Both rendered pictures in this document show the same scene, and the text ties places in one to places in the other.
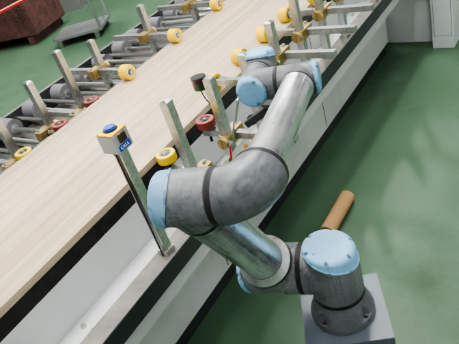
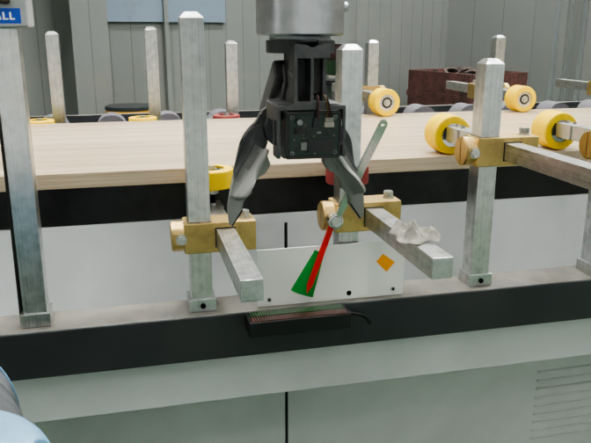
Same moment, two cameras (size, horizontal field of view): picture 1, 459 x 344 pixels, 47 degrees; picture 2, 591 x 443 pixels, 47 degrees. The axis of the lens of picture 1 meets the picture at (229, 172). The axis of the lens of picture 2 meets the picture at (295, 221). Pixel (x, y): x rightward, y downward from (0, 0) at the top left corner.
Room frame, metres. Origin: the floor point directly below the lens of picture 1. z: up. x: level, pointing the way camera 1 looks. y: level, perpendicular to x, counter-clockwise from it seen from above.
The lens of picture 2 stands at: (0.87, -0.61, 1.15)
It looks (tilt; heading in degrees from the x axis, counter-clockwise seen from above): 16 degrees down; 35
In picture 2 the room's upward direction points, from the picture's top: straight up
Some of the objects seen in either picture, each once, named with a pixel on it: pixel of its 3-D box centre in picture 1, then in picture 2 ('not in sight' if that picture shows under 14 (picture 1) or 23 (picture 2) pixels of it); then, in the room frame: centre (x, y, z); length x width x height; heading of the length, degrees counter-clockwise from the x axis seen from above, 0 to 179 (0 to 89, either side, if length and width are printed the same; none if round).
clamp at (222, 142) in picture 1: (229, 135); (358, 213); (1.87, -0.05, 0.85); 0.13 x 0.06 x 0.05; 138
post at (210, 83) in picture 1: (225, 130); (346, 191); (1.85, -0.04, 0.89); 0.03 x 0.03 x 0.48; 48
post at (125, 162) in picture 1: (144, 203); (21, 183); (1.46, 0.30, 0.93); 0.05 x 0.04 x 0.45; 138
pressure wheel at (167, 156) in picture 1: (169, 164); (212, 196); (1.79, 0.21, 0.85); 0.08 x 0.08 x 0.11
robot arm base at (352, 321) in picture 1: (340, 298); not in sight; (1.06, -0.19, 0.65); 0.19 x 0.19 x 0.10
